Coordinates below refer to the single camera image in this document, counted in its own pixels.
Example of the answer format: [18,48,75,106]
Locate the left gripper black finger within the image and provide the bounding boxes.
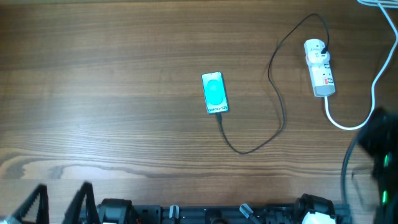
[62,182,101,224]
[9,184,49,224]

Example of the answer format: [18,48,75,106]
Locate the black USB charging cable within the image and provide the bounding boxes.
[215,13,331,155]

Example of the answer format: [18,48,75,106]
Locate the blue Galaxy smartphone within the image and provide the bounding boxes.
[201,72,229,114]

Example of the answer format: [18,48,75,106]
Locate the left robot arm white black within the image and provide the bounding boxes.
[1,182,140,224]

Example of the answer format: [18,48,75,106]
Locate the white charger plug adapter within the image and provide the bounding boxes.
[305,50,330,67]

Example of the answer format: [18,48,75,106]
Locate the white power strip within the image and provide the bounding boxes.
[304,39,336,98]

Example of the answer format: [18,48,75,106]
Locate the white power strip cord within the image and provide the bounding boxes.
[324,0,398,131]

